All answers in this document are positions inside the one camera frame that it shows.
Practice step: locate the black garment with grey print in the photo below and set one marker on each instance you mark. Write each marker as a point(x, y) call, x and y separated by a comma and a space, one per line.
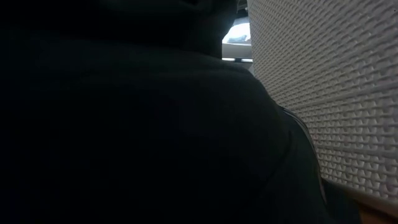
point(124, 140)

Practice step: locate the white perforated plastic basket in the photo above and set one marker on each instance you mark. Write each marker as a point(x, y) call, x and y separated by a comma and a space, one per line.
point(335, 77)

